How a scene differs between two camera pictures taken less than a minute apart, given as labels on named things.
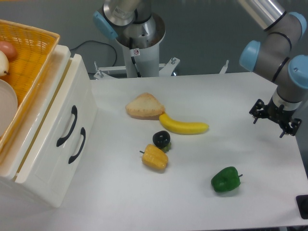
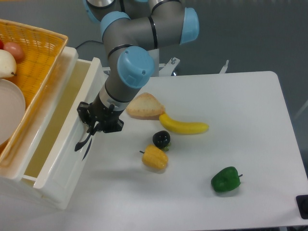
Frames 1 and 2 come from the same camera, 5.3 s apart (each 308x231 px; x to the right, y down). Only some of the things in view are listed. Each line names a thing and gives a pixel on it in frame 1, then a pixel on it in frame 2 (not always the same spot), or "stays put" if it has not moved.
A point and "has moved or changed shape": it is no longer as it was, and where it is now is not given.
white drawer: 60,110 has moved or changed shape
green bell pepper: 225,179 stays put
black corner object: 302,204 stays put
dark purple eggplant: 161,139 stays put
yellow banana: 184,128 stays put
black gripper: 278,114 to 106,120
